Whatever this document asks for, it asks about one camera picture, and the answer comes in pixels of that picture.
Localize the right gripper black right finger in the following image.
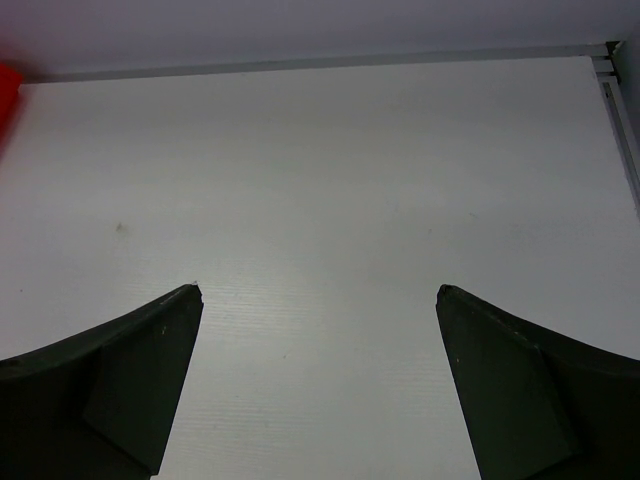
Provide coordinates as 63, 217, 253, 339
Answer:
436, 285, 639, 479

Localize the red divided plastic bin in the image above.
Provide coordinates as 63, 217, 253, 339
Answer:
0, 63, 24, 153

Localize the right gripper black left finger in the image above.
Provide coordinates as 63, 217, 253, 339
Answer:
1, 284, 204, 479

